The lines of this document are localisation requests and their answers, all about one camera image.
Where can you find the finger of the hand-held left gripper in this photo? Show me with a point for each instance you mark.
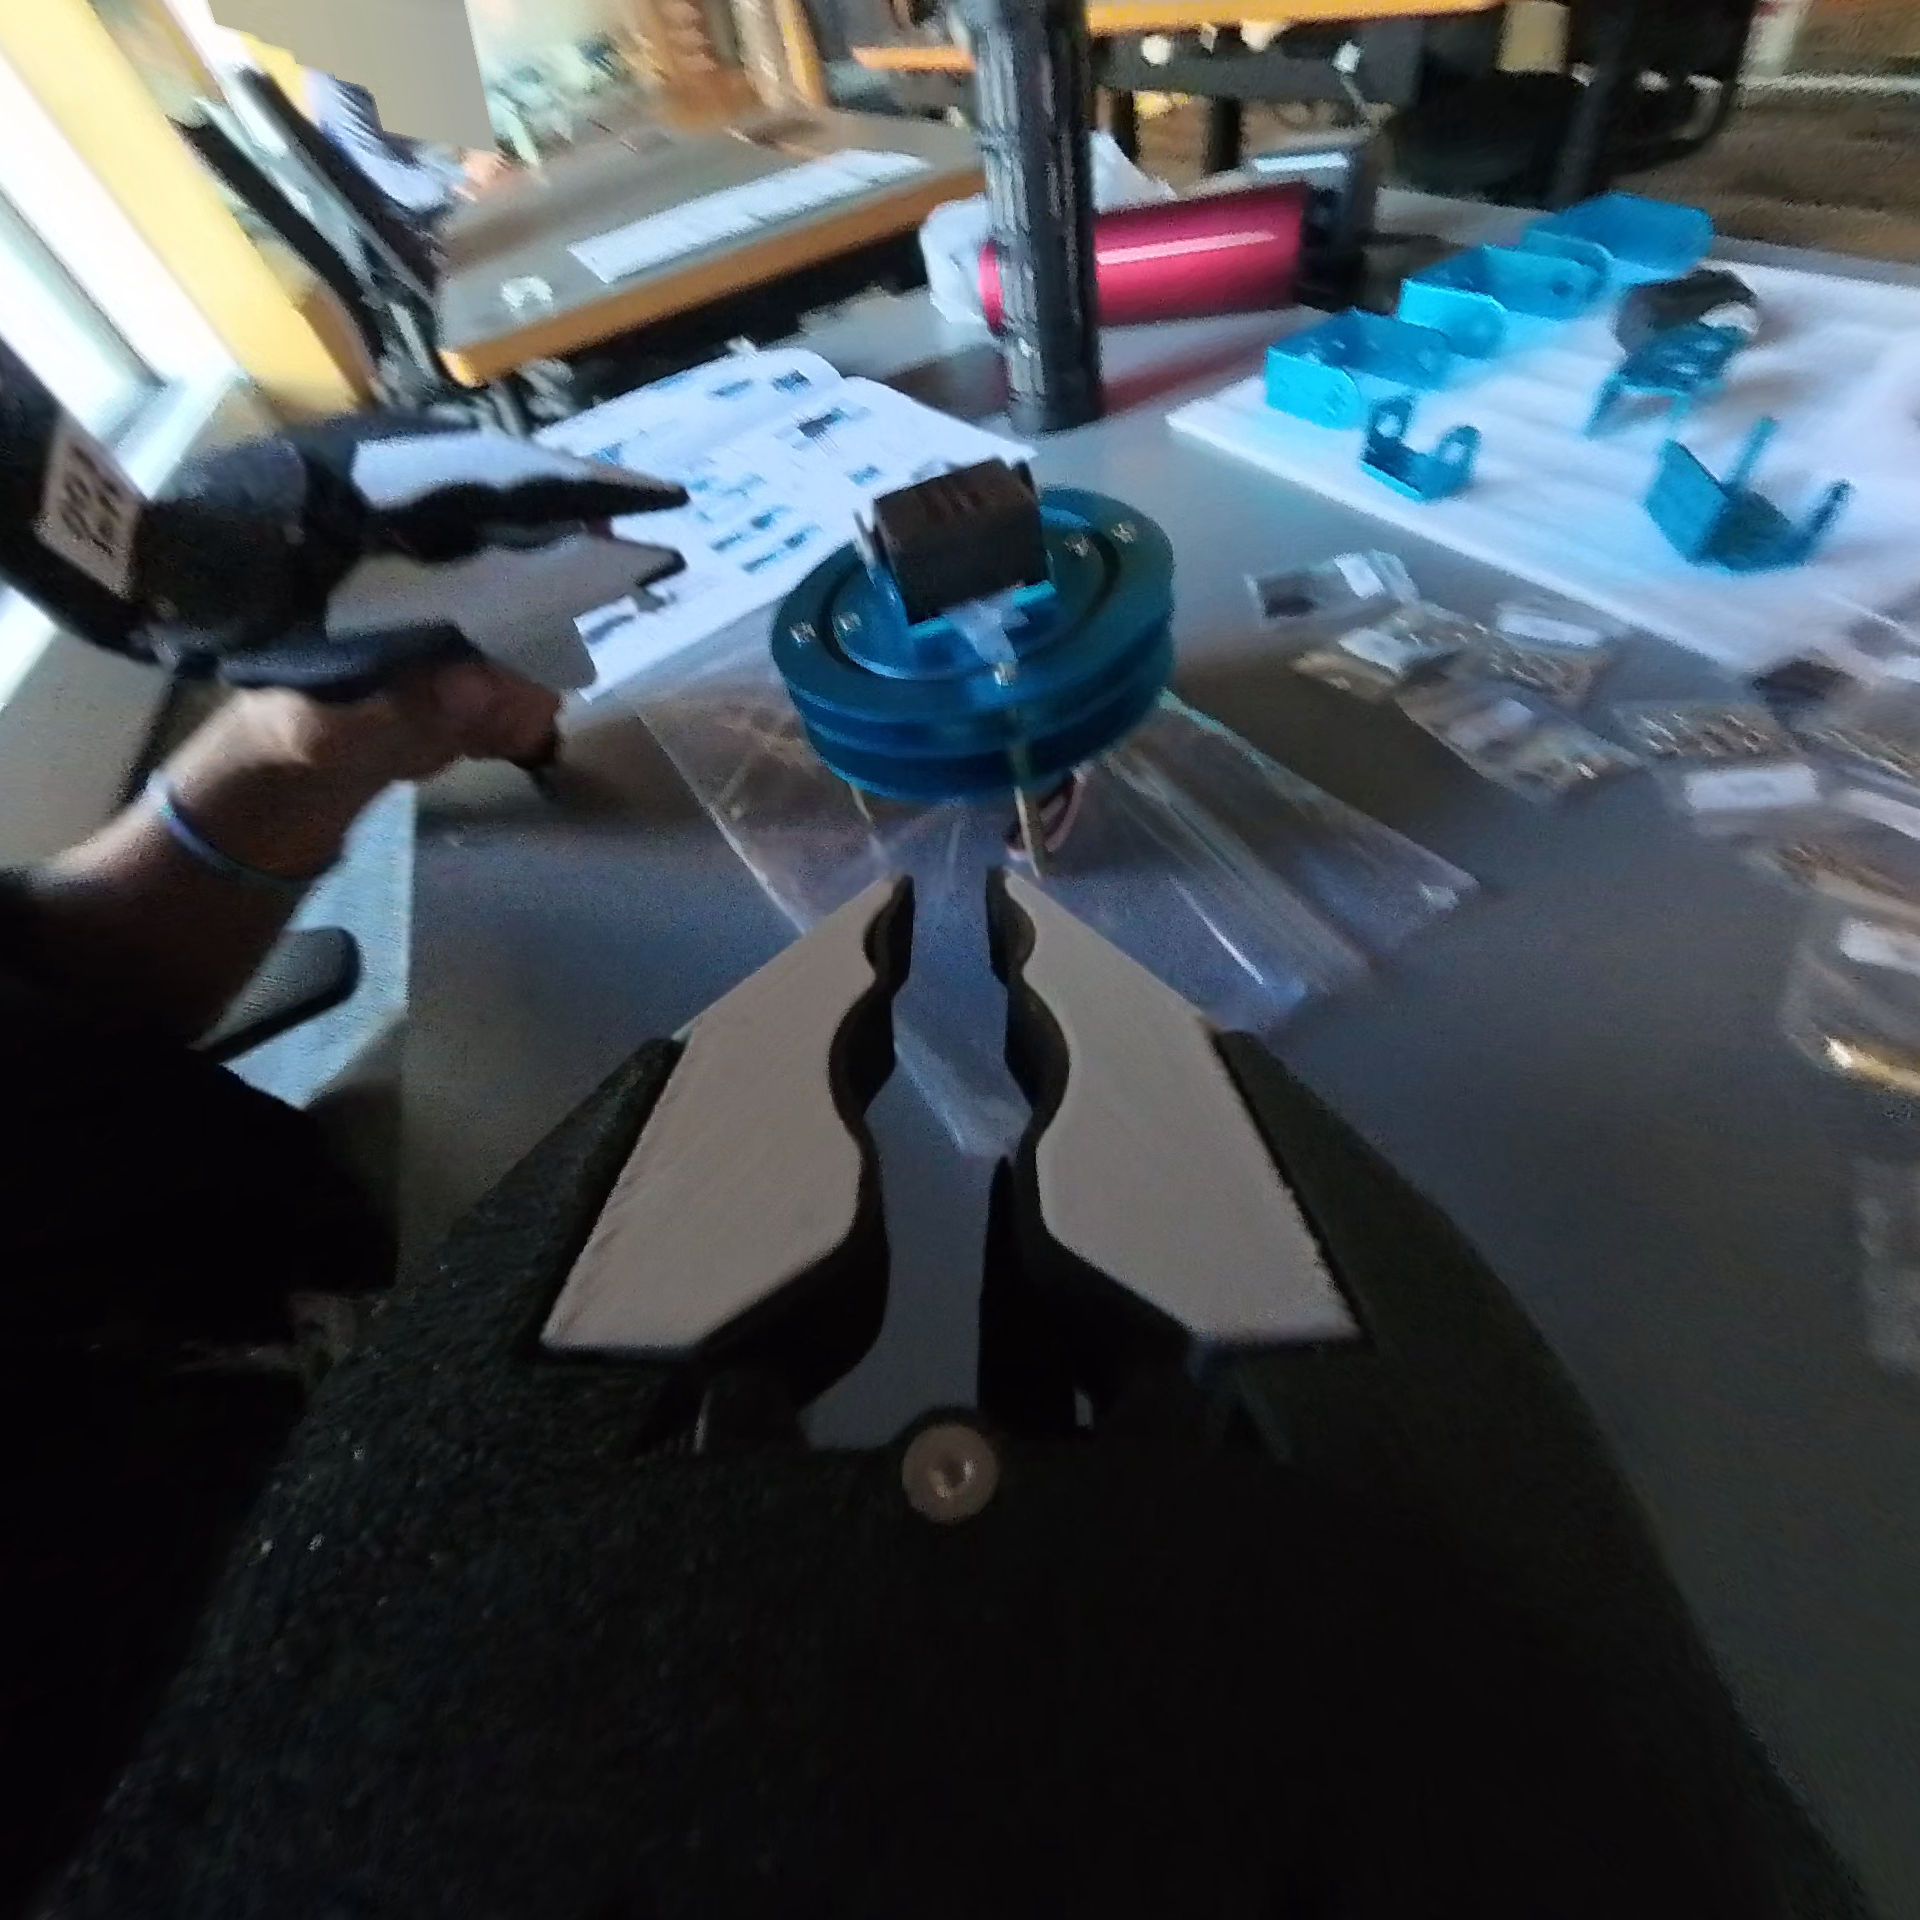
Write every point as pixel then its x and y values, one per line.
pixel 493 600
pixel 434 469

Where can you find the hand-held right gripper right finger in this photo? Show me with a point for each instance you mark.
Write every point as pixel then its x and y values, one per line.
pixel 1184 1185

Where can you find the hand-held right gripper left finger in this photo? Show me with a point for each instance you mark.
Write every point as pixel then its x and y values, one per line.
pixel 720 1185

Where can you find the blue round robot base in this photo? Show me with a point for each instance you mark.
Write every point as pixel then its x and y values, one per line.
pixel 930 735

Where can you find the black servo with printed label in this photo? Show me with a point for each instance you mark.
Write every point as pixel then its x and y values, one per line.
pixel 953 533

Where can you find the person's left forearm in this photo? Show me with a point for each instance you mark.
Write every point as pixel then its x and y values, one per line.
pixel 136 902

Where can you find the light wooden desk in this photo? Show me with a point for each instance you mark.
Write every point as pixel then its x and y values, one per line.
pixel 524 254

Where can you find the grey desk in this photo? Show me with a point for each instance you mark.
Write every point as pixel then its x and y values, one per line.
pixel 1576 1277

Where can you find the person's left hand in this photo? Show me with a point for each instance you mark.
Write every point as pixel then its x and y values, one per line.
pixel 360 751

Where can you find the black office chair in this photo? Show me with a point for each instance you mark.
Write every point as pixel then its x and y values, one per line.
pixel 329 210

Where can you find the blue wristband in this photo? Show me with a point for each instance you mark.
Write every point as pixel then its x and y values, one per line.
pixel 224 849

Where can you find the clear plastic bag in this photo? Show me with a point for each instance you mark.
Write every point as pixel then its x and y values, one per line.
pixel 1231 885

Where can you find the printed instruction sheet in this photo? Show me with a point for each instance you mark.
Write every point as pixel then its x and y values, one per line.
pixel 780 434

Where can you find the white keyboard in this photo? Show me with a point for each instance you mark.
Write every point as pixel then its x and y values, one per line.
pixel 749 217

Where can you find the person's black sleeve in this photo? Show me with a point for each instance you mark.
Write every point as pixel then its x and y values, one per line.
pixel 148 1350

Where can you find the pile of small screw bags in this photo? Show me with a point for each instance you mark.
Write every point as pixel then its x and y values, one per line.
pixel 1576 721

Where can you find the black screwdriver bit holder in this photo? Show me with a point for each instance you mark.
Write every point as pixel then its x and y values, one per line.
pixel 1042 225

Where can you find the white foam sheet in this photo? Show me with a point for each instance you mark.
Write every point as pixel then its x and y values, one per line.
pixel 1530 495

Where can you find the red cylindrical case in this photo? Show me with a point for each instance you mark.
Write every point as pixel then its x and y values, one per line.
pixel 1200 254

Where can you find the black servo motor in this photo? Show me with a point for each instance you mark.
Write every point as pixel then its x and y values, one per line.
pixel 1680 306

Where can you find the blue folded sheet bracket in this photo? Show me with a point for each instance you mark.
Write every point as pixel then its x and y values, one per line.
pixel 1418 473

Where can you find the large blue servo bracket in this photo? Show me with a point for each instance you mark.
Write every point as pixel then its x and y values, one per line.
pixel 1484 301
pixel 1634 234
pixel 1335 376

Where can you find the blue eared U bracket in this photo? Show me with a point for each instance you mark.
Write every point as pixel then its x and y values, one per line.
pixel 1723 523

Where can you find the teal perforated bracket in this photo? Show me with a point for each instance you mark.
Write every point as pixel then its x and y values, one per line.
pixel 1665 376

